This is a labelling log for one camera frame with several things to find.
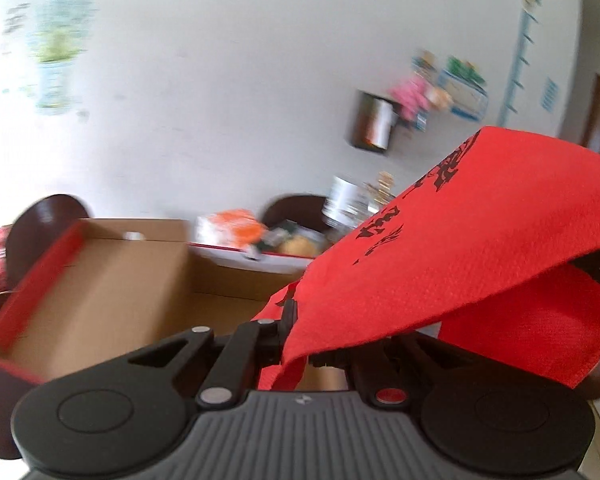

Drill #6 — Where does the red non-woven shopping bag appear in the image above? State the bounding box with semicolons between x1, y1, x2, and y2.
260;127;600;390

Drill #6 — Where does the red cardboard storage box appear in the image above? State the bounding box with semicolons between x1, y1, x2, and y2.
0;219;309;384

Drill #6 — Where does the dark brown wooden chair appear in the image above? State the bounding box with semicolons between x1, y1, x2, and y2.
261;194;329;233

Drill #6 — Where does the pink hanging doll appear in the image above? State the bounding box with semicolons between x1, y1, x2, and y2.
389;74;430;122

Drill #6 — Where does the blue height chart sticker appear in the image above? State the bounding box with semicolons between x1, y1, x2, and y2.
496;0;541;127

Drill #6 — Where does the brown wall-mounted holder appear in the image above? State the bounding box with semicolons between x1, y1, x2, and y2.
348;91;399;154

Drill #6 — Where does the wall flower poster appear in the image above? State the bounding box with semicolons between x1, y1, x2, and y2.
30;0;96;112

